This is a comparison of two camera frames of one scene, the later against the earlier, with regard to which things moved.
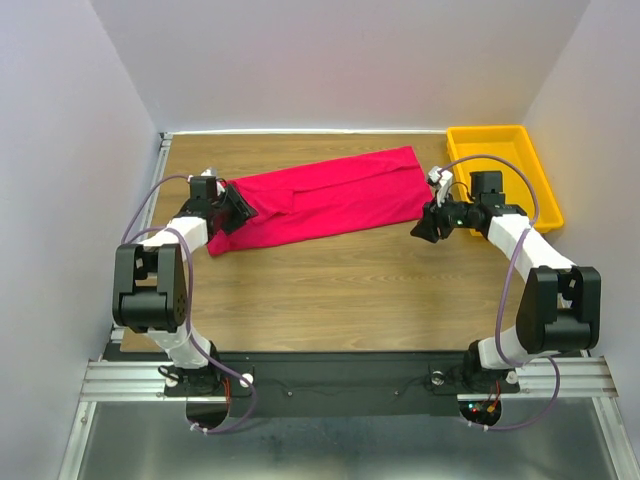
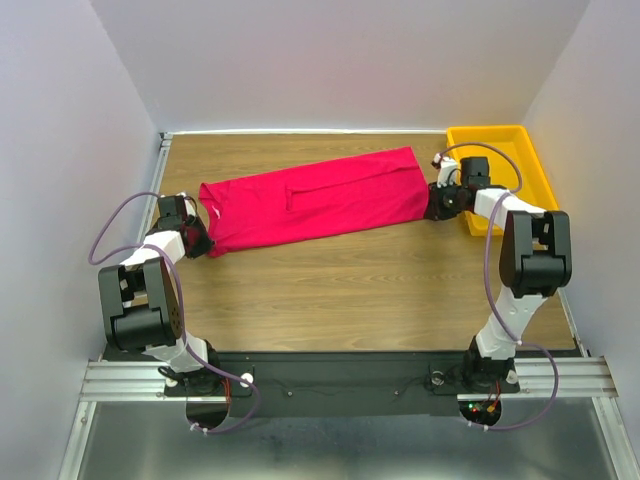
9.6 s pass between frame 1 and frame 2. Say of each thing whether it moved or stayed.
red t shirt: stayed
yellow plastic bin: stayed
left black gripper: moved
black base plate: stayed
